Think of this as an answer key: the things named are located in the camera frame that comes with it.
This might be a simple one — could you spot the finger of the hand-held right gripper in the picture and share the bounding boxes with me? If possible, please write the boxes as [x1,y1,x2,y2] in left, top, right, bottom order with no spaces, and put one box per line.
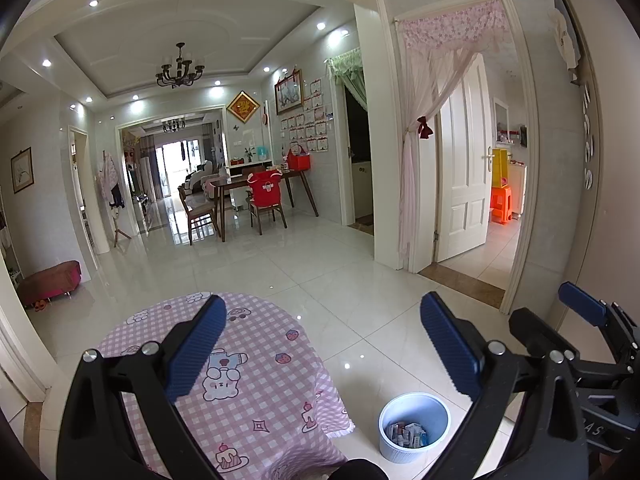
[508,306,626,386]
[558,281,640,357]

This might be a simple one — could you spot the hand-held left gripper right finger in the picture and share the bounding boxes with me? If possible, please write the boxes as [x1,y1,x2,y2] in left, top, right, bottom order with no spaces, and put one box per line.
[420,291,591,480]

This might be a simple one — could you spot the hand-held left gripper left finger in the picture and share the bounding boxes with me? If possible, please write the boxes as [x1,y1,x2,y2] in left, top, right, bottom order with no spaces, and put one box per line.
[56,294,228,480]

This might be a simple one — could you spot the blue white wrapper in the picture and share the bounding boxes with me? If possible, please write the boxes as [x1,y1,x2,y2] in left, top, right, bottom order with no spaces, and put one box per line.
[404,423,430,447]

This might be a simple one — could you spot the light blue waste bin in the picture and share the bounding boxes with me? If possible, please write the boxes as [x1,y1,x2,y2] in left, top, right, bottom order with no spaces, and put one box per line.
[378,392,452,462]

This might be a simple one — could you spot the person's right forearm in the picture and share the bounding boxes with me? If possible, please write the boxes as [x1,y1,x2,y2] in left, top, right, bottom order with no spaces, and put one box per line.
[590,455,618,480]

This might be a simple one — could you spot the pink checked tablecloth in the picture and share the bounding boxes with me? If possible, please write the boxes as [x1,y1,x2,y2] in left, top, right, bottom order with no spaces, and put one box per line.
[95,291,356,480]

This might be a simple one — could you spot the orange plastic stool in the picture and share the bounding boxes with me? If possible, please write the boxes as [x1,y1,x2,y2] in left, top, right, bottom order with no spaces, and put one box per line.
[490,186,512,225]

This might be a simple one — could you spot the white cabinet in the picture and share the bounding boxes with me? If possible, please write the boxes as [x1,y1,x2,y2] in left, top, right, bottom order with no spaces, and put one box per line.
[507,162,528,216]

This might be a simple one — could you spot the bare wooden dining chair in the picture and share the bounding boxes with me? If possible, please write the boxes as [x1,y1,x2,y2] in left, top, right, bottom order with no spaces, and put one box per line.
[178,185,222,246]

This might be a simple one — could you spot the wooden coat stand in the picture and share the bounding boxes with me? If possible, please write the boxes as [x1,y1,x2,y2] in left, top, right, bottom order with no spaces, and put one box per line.
[97,150,128,248]

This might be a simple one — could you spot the wooden chair with cover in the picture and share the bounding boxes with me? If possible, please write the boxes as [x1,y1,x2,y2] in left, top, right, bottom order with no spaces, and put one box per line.
[248,172,288,236]

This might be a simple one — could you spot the white panel door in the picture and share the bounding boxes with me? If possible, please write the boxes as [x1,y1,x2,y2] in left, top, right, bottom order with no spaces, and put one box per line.
[436,52,493,263]

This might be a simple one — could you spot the person's black clothing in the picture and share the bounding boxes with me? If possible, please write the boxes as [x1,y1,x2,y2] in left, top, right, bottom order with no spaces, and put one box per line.
[325,458,390,480]

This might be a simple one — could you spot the pink brown bench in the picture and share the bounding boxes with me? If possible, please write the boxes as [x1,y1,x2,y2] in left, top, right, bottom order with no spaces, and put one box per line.
[17,260,82,306]

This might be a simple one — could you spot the pink lace door curtain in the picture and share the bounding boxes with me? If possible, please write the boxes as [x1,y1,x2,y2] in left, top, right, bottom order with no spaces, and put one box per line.
[395,0,511,273]

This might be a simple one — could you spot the dark wooden dining table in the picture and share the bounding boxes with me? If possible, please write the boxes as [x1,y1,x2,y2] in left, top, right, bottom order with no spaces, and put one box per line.
[209,169,319,242]

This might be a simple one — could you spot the white sofa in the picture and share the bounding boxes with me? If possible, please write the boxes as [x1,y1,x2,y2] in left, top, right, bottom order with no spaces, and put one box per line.
[178,160,221,196]

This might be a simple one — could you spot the red white chair cover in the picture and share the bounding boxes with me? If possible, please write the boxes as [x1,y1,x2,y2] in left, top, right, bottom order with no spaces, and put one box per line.
[248,170,282,207]

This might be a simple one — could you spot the white washing machine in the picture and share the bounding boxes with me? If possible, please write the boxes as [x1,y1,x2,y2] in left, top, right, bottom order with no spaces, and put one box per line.
[351,160,374,218]

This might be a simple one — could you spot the white counter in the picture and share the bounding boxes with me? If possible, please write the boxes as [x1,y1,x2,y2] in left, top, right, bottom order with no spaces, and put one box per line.
[225,159,275,208]

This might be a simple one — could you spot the pink hanging garment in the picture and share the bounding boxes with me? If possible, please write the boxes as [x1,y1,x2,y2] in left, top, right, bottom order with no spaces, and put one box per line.
[97,152,121,201]

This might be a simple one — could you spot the red bag on table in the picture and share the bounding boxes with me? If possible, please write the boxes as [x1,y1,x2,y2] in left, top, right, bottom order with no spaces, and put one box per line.
[286,142,312,171]

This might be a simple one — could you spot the large black chandelier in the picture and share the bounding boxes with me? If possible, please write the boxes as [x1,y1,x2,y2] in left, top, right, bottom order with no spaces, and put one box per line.
[155,42,206,89]

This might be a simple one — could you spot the green door curtain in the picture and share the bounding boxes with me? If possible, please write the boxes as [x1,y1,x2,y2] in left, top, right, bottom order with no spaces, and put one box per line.
[326,47,370,111]

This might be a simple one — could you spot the recessed ceiling spotlights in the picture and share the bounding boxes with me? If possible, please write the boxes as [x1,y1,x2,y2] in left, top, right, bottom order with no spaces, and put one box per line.
[42,0,351,111]

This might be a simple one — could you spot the silver wall digits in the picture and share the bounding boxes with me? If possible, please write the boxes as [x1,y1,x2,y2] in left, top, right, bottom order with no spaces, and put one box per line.
[580,82,597,190]

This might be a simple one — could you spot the white framed wall mirror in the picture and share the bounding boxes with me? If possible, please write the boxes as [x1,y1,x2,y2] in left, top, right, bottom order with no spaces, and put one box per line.
[494,97,511,143]

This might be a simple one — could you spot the wall of paper certificates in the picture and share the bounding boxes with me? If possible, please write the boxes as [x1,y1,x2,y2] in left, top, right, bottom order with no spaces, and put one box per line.
[280,77,331,153]

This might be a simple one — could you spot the red diamond wall decoration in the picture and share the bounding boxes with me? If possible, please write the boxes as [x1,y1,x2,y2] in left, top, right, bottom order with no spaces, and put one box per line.
[226,90,261,122]

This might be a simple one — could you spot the framed flower wall picture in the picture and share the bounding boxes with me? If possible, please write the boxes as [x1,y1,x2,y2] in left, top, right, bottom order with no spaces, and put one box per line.
[11,147,33,194]

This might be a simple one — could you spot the white wall ornament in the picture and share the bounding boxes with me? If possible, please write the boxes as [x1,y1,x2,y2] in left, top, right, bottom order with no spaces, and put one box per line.
[547,7,581,71]

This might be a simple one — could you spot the framed wall painting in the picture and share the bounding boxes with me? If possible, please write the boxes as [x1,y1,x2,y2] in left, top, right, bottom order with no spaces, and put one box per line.
[274,66,305,115]

